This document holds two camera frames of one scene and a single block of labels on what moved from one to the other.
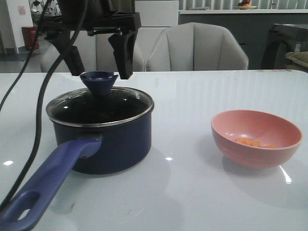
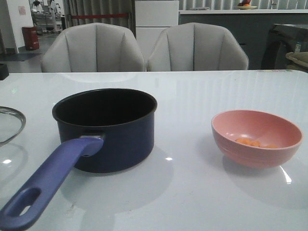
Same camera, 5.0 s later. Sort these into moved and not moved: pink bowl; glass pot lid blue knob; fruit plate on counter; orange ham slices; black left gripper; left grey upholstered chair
Moved: glass pot lid blue knob; black left gripper
Not moved: pink bowl; left grey upholstered chair; fruit plate on counter; orange ham slices
